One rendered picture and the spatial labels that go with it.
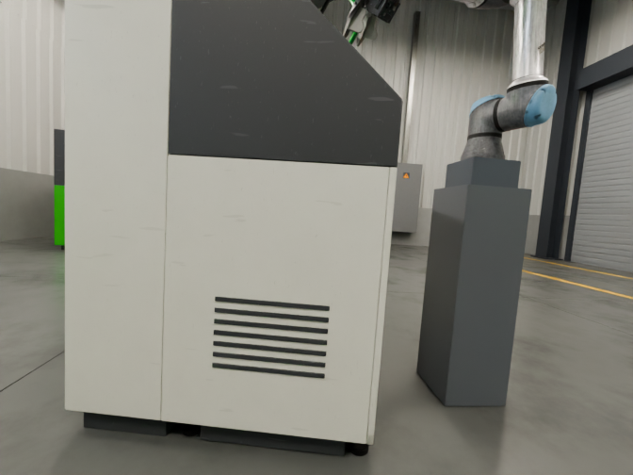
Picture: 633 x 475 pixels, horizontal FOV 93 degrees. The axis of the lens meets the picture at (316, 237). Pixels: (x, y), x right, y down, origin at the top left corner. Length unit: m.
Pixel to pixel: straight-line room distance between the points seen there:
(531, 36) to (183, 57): 1.05
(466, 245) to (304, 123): 0.70
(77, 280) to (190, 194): 0.39
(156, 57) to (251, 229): 0.49
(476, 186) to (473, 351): 0.59
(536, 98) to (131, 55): 1.17
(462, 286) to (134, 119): 1.13
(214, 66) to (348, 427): 0.98
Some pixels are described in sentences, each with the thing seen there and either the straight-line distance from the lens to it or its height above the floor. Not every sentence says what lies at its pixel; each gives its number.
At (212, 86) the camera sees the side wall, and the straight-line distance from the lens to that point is 0.87.
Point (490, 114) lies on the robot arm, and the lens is 1.30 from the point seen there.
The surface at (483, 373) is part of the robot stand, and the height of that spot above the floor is 0.13.
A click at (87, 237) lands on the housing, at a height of 0.56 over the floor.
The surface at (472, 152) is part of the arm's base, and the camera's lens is 1.28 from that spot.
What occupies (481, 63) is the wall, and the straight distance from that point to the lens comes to 9.85.
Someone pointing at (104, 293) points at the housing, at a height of 0.41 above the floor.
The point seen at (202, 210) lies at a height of 0.65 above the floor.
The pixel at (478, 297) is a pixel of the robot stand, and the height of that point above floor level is 0.41.
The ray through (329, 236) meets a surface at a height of 0.61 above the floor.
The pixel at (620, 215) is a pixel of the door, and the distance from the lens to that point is 7.95.
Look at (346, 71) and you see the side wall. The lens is 0.83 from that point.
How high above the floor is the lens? 0.66
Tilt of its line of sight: 5 degrees down
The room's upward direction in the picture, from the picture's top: 4 degrees clockwise
